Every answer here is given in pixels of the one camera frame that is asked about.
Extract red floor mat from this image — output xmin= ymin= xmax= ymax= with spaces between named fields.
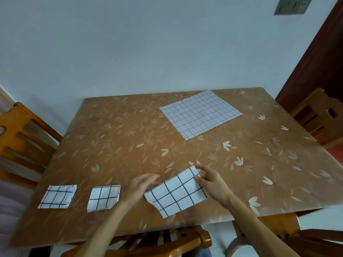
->
xmin=325 ymin=144 xmax=343 ymax=166

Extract wooden chair right far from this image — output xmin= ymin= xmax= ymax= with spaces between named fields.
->
xmin=275 ymin=0 xmax=343 ymax=113

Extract person's left hand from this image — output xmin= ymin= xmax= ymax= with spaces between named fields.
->
xmin=121 ymin=173 xmax=161 ymax=210

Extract person's right forearm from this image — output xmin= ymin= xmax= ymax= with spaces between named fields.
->
xmin=222 ymin=196 xmax=299 ymax=257

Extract person's right hand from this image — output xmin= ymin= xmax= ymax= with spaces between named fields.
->
xmin=193 ymin=165 xmax=234 ymax=210

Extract brown floral table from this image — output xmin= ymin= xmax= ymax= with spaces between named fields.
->
xmin=8 ymin=87 xmax=343 ymax=249

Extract orange wooden chair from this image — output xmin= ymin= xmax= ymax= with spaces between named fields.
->
xmin=0 ymin=102 xmax=64 ymax=190
xmin=60 ymin=226 xmax=213 ymax=257
xmin=232 ymin=210 xmax=343 ymax=257
xmin=290 ymin=88 xmax=343 ymax=150

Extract blue grey trousers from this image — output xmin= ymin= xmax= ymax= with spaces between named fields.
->
xmin=185 ymin=247 xmax=212 ymax=257

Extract wooden shelf cabinet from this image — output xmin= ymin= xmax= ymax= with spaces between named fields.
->
xmin=0 ymin=87 xmax=34 ymax=257

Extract wall switch plate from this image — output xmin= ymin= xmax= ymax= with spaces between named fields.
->
xmin=273 ymin=0 xmax=313 ymax=16

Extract grid cloth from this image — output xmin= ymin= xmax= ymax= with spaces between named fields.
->
xmin=86 ymin=185 xmax=121 ymax=213
xmin=144 ymin=165 xmax=209 ymax=219
xmin=159 ymin=90 xmax=243 ymax=141
xmin=38 ymin=184 xmax=78 ymax=209

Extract person's left forearm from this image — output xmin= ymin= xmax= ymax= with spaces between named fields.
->
xmin=75 ymin=201 xmax=136 ymax=257

